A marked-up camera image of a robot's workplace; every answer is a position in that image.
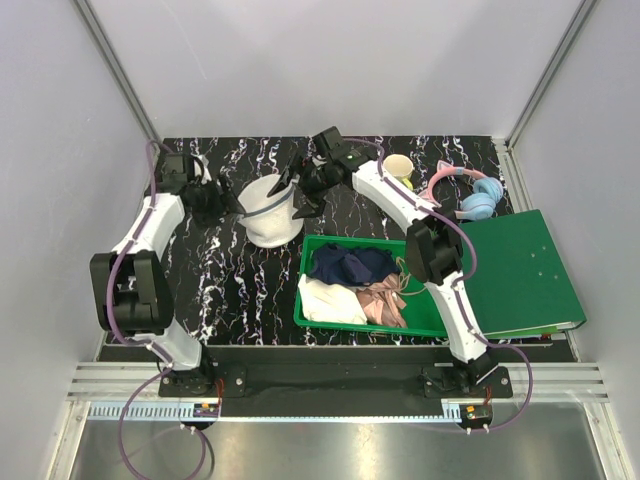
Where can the navy blue garment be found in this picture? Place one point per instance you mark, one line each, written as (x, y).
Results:
(352, 267)

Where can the green ring binder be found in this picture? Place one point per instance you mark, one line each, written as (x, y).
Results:
(520, 287)

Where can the white mesh laundry bag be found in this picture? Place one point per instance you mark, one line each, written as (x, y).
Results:
(269, 221)

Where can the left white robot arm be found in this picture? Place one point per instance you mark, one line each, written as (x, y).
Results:
(133, 298)

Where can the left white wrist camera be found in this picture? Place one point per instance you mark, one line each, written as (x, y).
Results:
(201, 169)

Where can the pink satin garment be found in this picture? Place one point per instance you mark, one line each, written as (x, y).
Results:
(384, 302)

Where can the cream white garment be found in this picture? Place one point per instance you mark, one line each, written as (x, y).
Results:
(329, 303)

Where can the pink cat ear headphones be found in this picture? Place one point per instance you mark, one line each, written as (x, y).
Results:
(481, 193)

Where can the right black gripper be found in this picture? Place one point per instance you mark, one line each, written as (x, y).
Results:
(315, 204)

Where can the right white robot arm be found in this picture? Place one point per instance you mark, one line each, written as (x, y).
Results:
(437, 251)

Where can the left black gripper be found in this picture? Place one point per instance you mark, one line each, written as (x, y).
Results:
(223, 203)

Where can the yellow mug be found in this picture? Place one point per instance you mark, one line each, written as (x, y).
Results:
(401, 168)

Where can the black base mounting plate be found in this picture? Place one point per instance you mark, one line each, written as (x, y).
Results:
(333, 383)

